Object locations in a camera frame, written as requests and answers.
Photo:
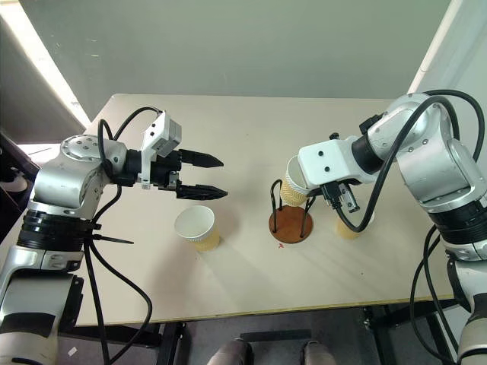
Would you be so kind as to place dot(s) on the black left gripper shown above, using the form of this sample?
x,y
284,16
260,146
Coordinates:
x,y
165,169

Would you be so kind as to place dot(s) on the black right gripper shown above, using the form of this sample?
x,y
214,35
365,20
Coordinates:
x,y
348,197

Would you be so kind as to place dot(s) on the ribbed yellow paper cup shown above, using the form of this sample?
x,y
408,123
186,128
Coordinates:
x,y
344,230
293,192
199,232

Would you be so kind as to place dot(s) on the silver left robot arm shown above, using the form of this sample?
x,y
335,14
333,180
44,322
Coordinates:
x,y
68,178

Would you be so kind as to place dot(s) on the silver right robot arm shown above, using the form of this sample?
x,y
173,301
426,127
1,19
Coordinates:
x,y
433,167

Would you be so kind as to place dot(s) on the black flat bar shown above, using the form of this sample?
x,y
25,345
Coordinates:
x,y
275,335

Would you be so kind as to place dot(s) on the dark rounded shape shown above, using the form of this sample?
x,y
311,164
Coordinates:
x,y
230,353
317,354

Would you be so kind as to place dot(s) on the grey partition panel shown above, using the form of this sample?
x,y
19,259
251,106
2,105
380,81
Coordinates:
x,y
34,95

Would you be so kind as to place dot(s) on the dark furniture piece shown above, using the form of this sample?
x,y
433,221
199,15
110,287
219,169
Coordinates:
x,y
15,178

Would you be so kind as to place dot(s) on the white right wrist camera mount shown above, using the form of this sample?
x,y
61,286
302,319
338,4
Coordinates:
x,y
327,161

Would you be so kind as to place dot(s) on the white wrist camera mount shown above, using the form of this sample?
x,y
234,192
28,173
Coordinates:
x,y
161,129
327,161

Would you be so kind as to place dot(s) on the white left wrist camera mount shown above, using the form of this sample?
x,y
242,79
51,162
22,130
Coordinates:
x,y
161,129

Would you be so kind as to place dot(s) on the black metal table frame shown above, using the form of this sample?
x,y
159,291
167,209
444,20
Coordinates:
x,y
399,312

